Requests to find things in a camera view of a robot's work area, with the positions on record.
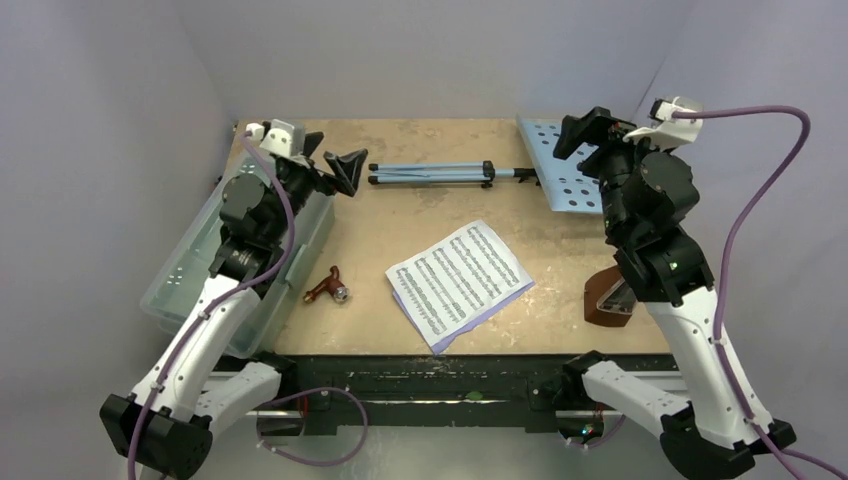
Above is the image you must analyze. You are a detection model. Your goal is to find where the brown metronome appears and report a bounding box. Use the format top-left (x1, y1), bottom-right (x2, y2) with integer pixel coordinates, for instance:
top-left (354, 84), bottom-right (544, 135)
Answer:
top-left (583, 266), bottom-right (638, 328)

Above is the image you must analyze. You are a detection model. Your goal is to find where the purple cable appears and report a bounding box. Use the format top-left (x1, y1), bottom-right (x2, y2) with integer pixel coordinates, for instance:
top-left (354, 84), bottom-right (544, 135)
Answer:
top-left (566, 105), bottom-right (848, 480)
top-left (125, 132), bottom-right (370, 480)

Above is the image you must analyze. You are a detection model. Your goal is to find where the clear plastic storage bin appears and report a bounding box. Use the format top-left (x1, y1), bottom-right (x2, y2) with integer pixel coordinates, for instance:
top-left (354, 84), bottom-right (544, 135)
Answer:
top-left (140, 183), bottom-right (335, 359)

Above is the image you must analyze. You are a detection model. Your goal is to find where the purple paper sheet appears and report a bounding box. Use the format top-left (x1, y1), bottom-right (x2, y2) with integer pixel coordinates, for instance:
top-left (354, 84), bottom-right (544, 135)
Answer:
top-left (392, 281), bottom-right (535, 355)

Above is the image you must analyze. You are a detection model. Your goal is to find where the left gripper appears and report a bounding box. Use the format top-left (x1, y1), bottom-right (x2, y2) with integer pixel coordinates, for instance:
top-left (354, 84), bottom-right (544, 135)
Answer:
top-left (265, 132), bottom-right (364, 243)

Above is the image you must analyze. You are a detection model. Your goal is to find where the white sheet music page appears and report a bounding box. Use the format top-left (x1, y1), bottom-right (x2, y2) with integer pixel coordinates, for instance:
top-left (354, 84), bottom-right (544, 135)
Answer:
top-left (385, 220), bottom-right (534, 342)

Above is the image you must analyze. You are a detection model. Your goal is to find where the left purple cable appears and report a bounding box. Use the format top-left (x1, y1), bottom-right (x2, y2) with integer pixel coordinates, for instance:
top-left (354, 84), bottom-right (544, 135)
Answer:
top-left (125, 132), bottom-right (370, 480)

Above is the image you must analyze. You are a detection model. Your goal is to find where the brown capo clamp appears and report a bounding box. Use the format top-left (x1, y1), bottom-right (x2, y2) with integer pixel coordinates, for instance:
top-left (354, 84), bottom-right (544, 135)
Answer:
top-left (303, 265), bottom-right (351, 304)

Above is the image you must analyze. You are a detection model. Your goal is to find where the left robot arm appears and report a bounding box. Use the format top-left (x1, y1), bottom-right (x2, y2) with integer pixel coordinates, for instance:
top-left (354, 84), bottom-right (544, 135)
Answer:
top-left (99, 123), bottom-right (368, 479)

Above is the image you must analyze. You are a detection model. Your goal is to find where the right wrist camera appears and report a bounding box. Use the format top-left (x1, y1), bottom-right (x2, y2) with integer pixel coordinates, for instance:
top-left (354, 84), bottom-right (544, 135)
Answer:
top-left (623, 96), bottom-right (703, 151)

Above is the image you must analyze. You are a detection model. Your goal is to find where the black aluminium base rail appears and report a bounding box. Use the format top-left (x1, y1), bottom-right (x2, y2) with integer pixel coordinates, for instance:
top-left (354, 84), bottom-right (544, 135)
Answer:
top-left (205, 354), bottom-right (694, 439)

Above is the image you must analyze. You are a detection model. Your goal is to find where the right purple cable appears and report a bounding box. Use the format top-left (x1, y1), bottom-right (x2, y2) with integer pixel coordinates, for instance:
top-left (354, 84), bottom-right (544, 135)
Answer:
top-left (566, 105), bottom-right (848, 480)

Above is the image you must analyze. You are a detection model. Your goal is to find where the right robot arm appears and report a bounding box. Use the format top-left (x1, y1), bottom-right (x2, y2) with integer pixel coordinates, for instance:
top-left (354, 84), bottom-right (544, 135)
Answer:
top-left (554, 107), bottom-right (796, 479)

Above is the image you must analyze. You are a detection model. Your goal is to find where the light blue music stand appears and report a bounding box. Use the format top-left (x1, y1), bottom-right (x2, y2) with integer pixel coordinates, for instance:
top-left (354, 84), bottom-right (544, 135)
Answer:
top-left (368, 116), bottom-right (602, 214)

